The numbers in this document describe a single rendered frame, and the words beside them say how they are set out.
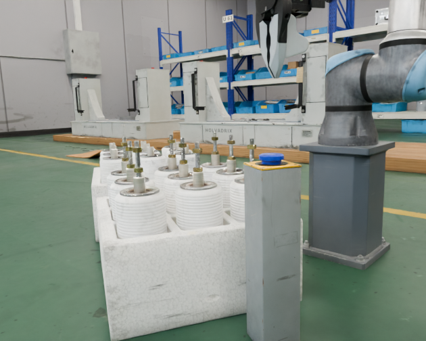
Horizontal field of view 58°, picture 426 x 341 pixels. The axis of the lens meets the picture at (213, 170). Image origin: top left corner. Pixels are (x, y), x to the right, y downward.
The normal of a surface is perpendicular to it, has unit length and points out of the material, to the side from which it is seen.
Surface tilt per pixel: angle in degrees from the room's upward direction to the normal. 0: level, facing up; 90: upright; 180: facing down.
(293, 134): 90
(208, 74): 90
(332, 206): 90
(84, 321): 0
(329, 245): 90
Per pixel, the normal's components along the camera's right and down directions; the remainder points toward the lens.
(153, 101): 0.73, 0.09
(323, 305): -0.04, -0.99
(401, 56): -0.51, 0.09
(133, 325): 0.32, 0.15
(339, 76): -0.73, 0.11
